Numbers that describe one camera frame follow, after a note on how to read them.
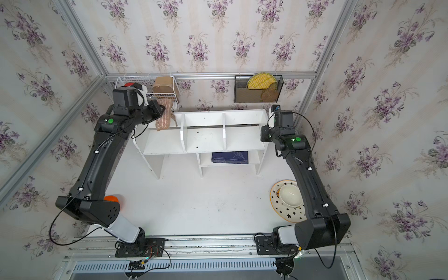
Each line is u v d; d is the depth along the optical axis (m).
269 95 0.97
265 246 0.73
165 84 0.88
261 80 0.94
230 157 0.86
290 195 0.85
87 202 0.40
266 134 0.66
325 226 0.38
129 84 0.93
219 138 0.82
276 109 0.64
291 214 0.82
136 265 0.71
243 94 0.97
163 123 0.69
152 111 0.63
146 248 0.72
